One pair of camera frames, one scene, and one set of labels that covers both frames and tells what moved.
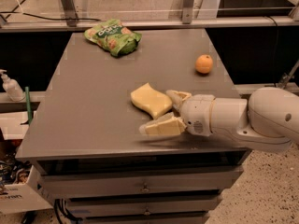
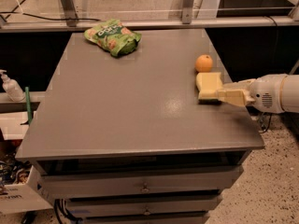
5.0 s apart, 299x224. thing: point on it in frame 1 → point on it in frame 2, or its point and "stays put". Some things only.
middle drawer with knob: [142, 205] stays put
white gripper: [197, 113] → [265, 93]
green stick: [30, 116] stays put
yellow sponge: [152, 102] → [207, 84]
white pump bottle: [15, 91] stays put
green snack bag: [114, 35] stays put
